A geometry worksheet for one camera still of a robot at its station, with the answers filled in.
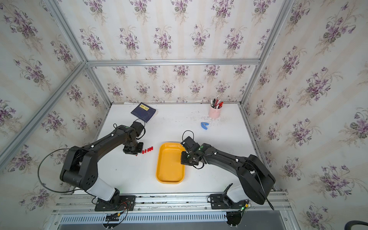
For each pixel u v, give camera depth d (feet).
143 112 3.70
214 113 3.53
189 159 2.37
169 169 2.77
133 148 2.45
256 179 1.38
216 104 3.50
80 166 1.45
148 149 3.05
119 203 2.35
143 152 2.80
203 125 3.43
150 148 3.05
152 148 3.07
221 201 2.34
